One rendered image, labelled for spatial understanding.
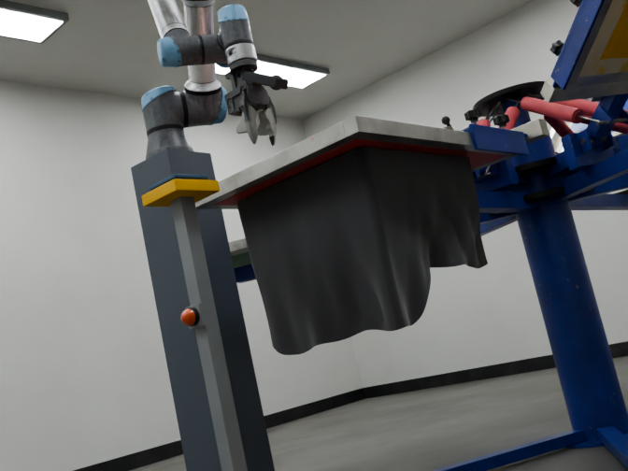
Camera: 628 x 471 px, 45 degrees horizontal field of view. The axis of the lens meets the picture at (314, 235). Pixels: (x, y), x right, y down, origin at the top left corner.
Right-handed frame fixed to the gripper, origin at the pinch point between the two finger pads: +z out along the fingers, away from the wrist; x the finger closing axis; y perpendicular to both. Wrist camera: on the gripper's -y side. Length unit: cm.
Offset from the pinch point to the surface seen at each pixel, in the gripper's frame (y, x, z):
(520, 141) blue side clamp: -30, -72, 6
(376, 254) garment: -19.3, -7.3, 34.4
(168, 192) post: 8.6, 25.3, 11.6
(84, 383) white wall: 380, -166, 36
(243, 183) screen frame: 8.8, 1.7, 8.7
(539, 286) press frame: 5, -135, 46
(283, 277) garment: 10.8, -7.6, 32.6
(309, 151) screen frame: -14.3, 1.7, 8.6
